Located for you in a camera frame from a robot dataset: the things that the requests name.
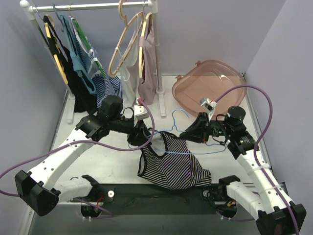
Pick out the light blue wire hanger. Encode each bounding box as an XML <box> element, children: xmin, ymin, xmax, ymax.
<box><xmin>127</xmin><ymin>109</ymin><xmax>228</xmax><ymax>155</ymax></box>

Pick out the black white striped tank top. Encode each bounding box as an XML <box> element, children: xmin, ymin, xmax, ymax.
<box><xmin>137</xmin><ymin>131</ymin><xmax>212</xmax><ymax>190</ymax></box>

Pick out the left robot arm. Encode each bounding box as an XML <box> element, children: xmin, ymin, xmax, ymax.
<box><xmin>15</xmin><ymin>95</ymin><xmax>153</xmax><ymax>216</ymax></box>

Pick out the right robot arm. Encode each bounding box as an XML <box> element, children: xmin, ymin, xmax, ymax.
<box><xmin>180</xmin><ymin>106</ymin><xmax>307</xmax><ymax>235</ymax></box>

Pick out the pink tank top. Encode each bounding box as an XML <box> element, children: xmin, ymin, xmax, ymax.
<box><xmin>137</xmin><ymin>16</ymin><xmax>157</xmax><ymax>105</ymax></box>

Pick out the black garment on hanger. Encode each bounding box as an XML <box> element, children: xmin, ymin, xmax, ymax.
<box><xmin>43</xmin><ymin>15</ymin><xmax>98</xmax><ymax>115</ymax></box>

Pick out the yellow wooden hanger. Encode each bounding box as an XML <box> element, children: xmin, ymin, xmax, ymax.
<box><xmin>43</xmin><ymin>15</ymin><xmax>68</xmax><ymax>85</ymax></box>

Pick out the green plastic hanger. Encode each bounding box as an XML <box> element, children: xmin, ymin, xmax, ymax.
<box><xmin>70</xmin><ymin>17</ymin><xmax>107</xmax><ymax>79</ymax></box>

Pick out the large beige wooden hanger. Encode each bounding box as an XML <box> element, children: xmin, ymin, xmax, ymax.
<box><xmin>108</xmin><ymin>0</ymin><xmax>145</xmax><ymax>77</ymax></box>

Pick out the pink translucent plastic basin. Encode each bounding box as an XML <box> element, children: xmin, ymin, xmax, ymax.
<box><xmin>172</xmin><ymin>60</ymin><xmax>246</xmax><ymax>117</ymax></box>

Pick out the blue white striped garment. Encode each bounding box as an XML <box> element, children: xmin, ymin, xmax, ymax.
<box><xmin>69</xmin><ymin>16</ymin><xmax>123</xmax><ymax>107</ymax></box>

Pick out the white metal clothes rack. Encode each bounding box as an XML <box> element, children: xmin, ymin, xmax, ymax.
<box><xmin>20</xmin><ymin>0</ymin><xmax>166</xmax><ymax>118</ymax></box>

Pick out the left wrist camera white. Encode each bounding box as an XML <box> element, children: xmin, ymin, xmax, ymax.
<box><xmin>134</xmin><ymin>98</ymin><xmax>149</xmax><ymax>122</ymax></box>

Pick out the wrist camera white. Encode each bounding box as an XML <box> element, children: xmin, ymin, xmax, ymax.
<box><xmin>134</xmin><ymin>98</ymin><xmax>149</xmax><ymax>122</ymax></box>
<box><xmin>200</xmin><ymin>98</ymin><xmax>217</xmax><ymax>121</ymax></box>

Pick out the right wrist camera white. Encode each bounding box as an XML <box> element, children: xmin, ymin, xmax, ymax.
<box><xmin>200</xmin><ymin>98</ymin><xmax>217</xmax><ymax>121</ymax></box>

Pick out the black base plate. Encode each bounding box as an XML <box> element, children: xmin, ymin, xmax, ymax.
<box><xmin>80</xmin><ymin>183</ymin><xmax>235</xmax><ymax>216</ymax></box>

